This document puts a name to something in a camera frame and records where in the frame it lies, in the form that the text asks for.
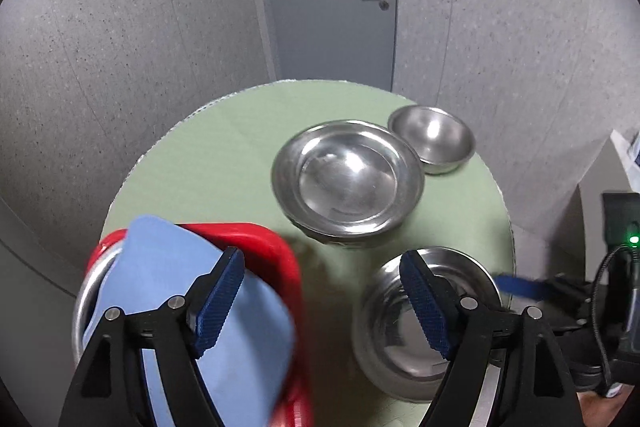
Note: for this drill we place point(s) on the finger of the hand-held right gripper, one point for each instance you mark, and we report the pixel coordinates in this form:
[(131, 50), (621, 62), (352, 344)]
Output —
[(520, 287), (582, 357)]

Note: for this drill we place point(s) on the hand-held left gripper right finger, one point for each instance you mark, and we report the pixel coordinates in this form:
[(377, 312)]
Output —
[(425, 302)]

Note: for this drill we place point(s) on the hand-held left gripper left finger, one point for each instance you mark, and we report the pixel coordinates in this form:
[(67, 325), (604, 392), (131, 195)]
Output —
[(220, 302)]

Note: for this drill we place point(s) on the wide stainless steel bowl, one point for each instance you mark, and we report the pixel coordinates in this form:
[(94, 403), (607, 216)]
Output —
[(390, 332)]

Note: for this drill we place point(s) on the red plastic dish basket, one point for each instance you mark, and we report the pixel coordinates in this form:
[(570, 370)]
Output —
[(280, 257)]

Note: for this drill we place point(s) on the blue and white paper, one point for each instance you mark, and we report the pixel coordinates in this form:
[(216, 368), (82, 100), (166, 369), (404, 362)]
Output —
[(634, 149)]

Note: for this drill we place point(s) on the large stainless steel deep plate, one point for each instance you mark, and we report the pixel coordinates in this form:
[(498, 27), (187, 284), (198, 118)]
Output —
[(345, 243), (350, 172)]

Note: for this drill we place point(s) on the steel bowl with thick rim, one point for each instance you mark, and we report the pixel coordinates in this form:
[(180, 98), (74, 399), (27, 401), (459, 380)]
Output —
[(87, 302)]

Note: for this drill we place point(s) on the small stainless steel bowl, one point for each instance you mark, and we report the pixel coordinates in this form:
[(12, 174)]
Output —
[(430, 134)]

